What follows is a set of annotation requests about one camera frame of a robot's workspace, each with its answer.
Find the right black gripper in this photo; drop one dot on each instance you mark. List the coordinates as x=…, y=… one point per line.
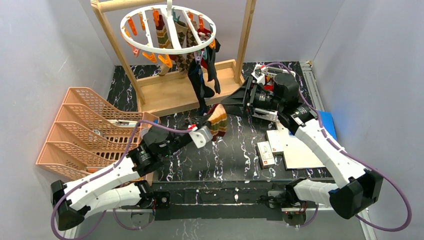
x=248, y=98

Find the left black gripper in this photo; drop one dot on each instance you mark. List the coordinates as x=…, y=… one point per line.
x=193, y=129

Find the striped sock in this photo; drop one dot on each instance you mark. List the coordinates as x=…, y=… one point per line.
x=218, y=121
x=162, y=34

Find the black sock with blue print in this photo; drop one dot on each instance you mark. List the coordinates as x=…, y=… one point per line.
x=202, y=91

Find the yellow-orange clothes peg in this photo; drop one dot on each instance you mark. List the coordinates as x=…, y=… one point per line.
x=166, y=60

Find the orange clothes peg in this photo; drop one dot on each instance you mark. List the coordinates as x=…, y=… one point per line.
x=150, y=56

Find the pink clothes peg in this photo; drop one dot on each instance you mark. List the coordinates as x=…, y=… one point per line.
x=135, y=51

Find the white round clip hanger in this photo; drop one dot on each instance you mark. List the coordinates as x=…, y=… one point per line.
x=138, y=27

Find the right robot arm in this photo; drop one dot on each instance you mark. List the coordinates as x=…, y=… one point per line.
x=355, y=187

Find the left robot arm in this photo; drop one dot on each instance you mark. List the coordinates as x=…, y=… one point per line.
x=117, y=184

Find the white perforated laundry basket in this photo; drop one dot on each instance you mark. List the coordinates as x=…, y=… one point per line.
x=265, y=112

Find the small white red box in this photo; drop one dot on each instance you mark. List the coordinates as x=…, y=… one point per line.
x=265, y=155
x=274, y=139

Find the beige sock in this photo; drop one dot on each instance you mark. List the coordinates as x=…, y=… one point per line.
x=164, y=69

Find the white flat board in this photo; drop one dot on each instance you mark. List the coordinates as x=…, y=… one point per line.
x=296, y=154

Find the brown argyle sock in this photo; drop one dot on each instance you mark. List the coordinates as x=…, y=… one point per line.
x=190, y=42

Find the red sock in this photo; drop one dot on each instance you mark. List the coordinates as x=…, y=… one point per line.
x=204, y=33

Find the blue folder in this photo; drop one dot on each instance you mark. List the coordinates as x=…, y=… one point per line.
x=328, y=124

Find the white stapler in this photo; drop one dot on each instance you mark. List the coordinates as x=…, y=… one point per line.
x=123, y=123

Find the peach mesh file organizer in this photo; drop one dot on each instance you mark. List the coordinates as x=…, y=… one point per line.
x=81, y=140

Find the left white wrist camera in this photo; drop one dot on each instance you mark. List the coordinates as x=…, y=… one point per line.
x=199, y=139

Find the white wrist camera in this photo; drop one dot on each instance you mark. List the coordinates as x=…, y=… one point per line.
x=262, y=76
x=199, y=139

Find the wooden hanger rack frame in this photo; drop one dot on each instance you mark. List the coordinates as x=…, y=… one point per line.
x=172, y=93

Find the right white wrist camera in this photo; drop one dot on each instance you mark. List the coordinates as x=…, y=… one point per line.
x=262, y=76

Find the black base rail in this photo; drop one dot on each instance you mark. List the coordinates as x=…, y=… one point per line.
x=255, y=199

